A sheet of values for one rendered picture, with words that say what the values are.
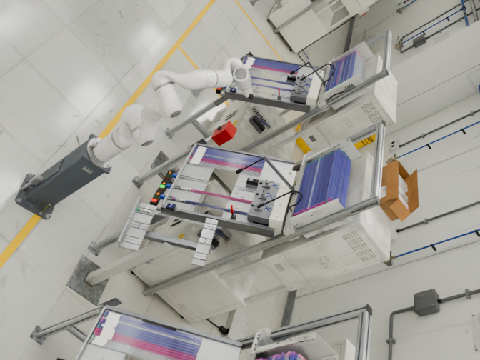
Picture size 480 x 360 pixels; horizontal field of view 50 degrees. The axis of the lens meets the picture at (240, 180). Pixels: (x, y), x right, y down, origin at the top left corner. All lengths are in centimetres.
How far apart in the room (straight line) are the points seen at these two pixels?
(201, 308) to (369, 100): 201
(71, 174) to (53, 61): 132
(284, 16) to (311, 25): 39
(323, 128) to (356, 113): 30
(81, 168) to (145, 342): 109
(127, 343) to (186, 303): 130
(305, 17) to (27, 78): 438
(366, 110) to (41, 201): 247
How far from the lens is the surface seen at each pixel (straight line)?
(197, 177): 341
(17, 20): 432
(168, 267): 359
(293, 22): 746
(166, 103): 245
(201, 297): 373
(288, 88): 443
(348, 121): 423
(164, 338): 261
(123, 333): 264
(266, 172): 347
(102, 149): 298
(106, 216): 387
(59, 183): 328
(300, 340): 226
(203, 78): 244
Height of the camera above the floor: 290
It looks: 34 degrees down
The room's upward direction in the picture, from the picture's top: 63 degrees clockwise
